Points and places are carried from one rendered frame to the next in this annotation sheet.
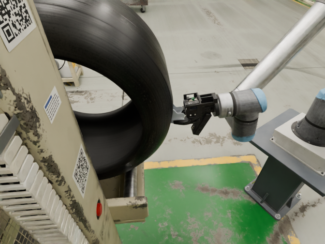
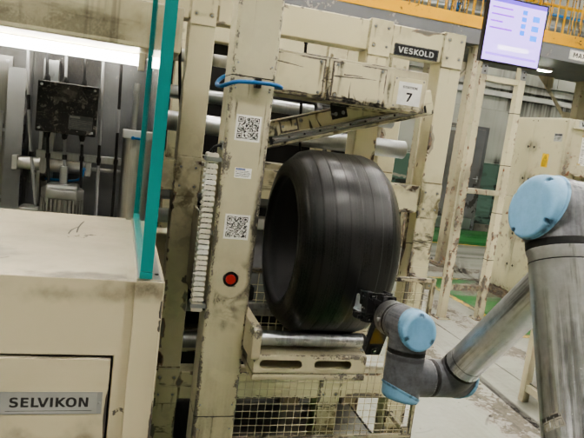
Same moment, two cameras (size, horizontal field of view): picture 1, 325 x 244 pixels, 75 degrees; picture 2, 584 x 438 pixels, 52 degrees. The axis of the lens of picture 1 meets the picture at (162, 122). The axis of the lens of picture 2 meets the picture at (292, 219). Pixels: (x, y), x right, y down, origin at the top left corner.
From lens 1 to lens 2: 1.59 m
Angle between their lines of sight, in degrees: 76
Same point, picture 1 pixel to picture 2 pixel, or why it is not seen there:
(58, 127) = (237, 183)
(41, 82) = (242, 159)
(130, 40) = (319, 181)
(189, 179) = not seen: outside the picture
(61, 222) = (202, 222)
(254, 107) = (394, 323)
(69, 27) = (301, 163)
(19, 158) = (211, 170)
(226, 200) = not seen: outside the picture
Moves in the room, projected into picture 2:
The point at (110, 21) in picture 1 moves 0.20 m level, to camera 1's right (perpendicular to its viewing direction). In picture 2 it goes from (321, 169) to (340, 175)
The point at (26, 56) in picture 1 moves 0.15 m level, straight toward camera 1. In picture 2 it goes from (242, 147) to (200, 142)
